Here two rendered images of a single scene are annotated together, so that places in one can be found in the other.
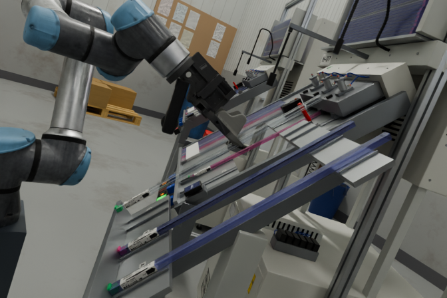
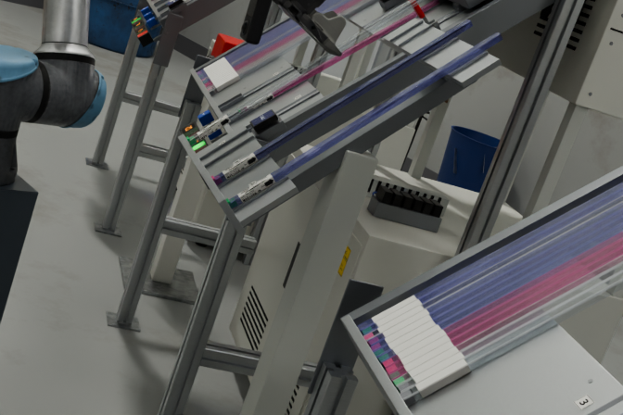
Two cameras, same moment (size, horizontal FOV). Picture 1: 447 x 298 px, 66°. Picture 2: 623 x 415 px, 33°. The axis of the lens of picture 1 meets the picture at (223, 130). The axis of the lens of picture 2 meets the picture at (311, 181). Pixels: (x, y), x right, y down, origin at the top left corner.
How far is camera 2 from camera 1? 1.10 m
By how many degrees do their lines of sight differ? 11
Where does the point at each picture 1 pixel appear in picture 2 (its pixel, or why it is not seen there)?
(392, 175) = (536, 89)
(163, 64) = not seen: outside the picture
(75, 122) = (82, 32)
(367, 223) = (503, 157)
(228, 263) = (336, 187)
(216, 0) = not seen: outside the picture
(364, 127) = (497, 23)
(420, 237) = not seen: outside the picture
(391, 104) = not seen: outside the picture
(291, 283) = (402, 250)
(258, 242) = (368, 162)
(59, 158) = (71, 86)
